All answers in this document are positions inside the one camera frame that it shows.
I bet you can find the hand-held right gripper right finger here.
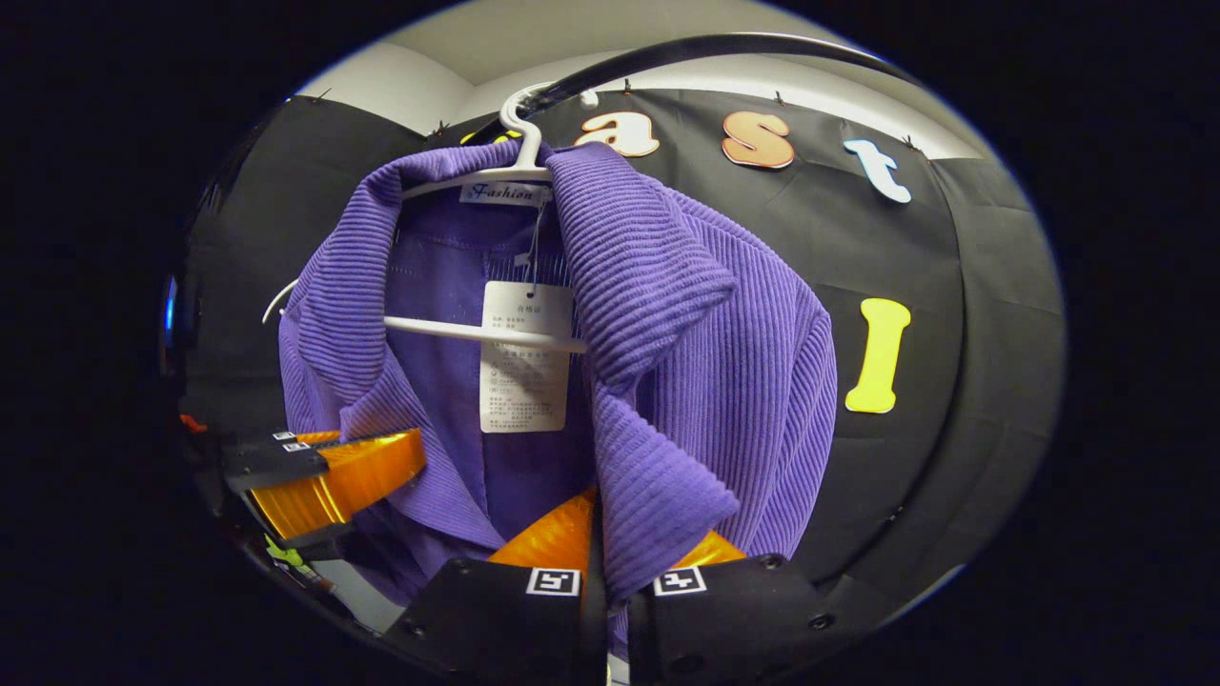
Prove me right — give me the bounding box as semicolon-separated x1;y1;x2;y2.
625;529;851;686

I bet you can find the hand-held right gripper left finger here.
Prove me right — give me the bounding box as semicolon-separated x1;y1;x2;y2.
384;488;609;686

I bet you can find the purple corduroy jacket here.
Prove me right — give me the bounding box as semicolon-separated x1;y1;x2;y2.
276;141;840;658

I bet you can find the white clothes hanger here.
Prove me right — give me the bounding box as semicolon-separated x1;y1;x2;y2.
262;81;592;355

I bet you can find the black clothes rack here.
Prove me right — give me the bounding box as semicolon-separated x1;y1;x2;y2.
457;31;973;582

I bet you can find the black backdrop cloth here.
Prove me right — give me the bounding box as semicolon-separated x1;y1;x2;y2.
176;86;1067;630

